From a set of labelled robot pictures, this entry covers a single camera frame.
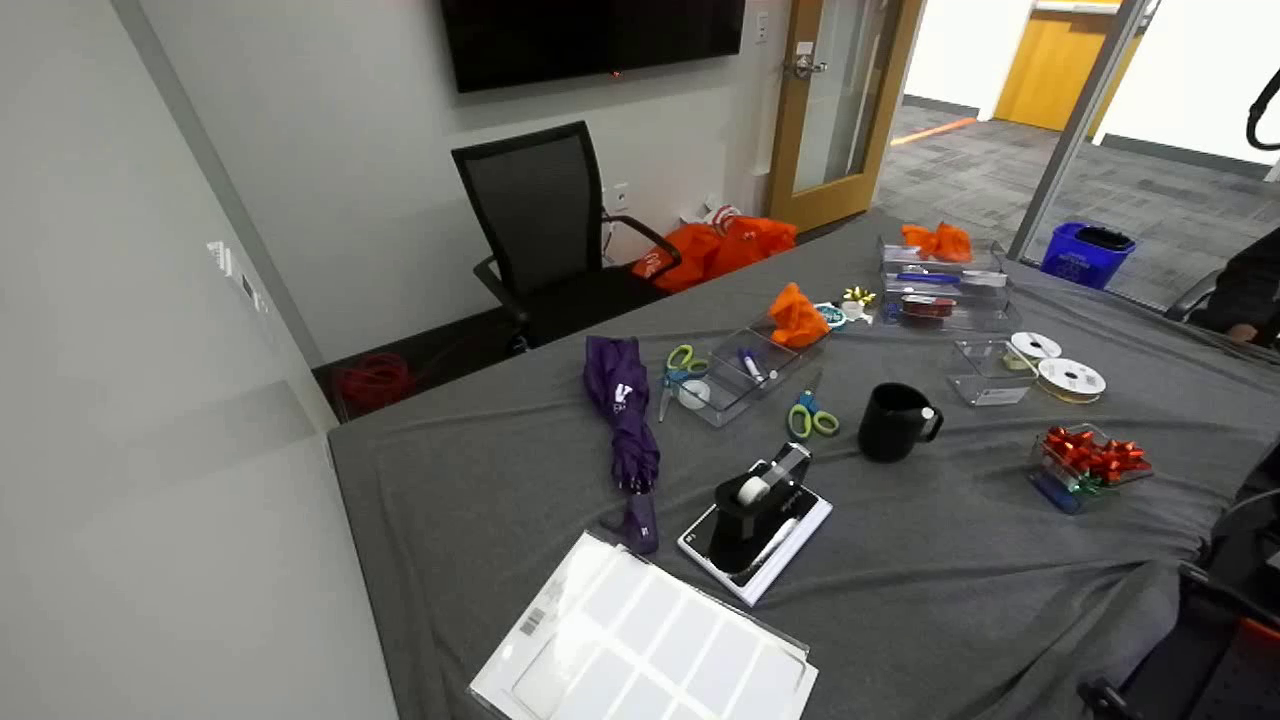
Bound orange cloth on table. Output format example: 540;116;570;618
769;284;830;353

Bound wooden glass door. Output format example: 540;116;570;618
766;0;926;232

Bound clear plastic tray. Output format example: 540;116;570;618
668;332;809;427

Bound box of red bows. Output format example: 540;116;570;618
1034;424;1154;516

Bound black office chair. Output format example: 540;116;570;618
453;120;686;349

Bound green blue scissors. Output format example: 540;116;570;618
786;388;844;441

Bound white orange tape roll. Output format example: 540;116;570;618
1040;357;1107;406

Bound orange cloth on box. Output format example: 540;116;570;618
899;225;974;264

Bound orange bag on floor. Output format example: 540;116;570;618
634;215;798;294

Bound black tape dispenser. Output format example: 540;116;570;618
712;441;809;574

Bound yellow blue scissors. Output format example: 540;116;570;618
817;289;875;330

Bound blue recycling bin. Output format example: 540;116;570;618
1040;220;1136;289

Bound grey tablecloth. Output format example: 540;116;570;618
334;273;1280;720

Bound clear organizer box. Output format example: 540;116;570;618
880;239;1010;332

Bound red cable coil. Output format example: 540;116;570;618
334;349;426;421

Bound purple folded umbrella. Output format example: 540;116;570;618
585;338;662;558

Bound white label sheets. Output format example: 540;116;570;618
472;533;817;720

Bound black mug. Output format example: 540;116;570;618
857;383;946;459

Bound wall television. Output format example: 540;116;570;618
435;0;746;93

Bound small clear plastic box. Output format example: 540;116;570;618
947;338;1030;407

